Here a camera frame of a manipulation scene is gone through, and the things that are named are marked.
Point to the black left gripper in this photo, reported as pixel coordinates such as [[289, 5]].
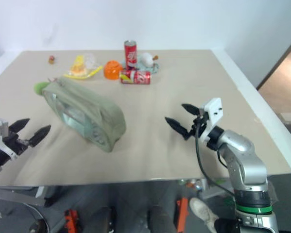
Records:
[[13, 143]]

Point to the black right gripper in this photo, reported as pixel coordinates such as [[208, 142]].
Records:
[[200, 121]]

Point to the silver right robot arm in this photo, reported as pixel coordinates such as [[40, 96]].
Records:
[[245, 157]]

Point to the green zippered pouch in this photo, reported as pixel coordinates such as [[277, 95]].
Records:
[[87, 109]]

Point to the beige tablecloth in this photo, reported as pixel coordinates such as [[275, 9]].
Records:
[[160, 150]]

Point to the green round soft ball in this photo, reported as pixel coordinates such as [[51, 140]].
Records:
[[38, 88]]

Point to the pale teal cloth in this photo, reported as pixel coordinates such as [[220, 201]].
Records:
[[156, 68]]

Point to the lying red soda can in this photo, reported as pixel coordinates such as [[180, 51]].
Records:
[[135, 77]]

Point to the white rounded toy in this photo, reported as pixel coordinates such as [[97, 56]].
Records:
[[146, 59]]

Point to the small red brown figurine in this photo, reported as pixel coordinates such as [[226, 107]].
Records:
[[52, 59]]

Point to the yellow clear snack bag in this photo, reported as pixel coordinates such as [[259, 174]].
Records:
[[81, 68]]

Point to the upright red soda can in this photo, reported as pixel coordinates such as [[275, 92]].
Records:
[[131, 54]]

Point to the white shoe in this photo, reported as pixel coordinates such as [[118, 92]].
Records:
[[203, 211]]

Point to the orange black tool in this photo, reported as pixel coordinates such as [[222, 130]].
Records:
[[183, 213], [72, 219]]

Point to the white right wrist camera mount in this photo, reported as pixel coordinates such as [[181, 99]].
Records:
[[214, 109]]

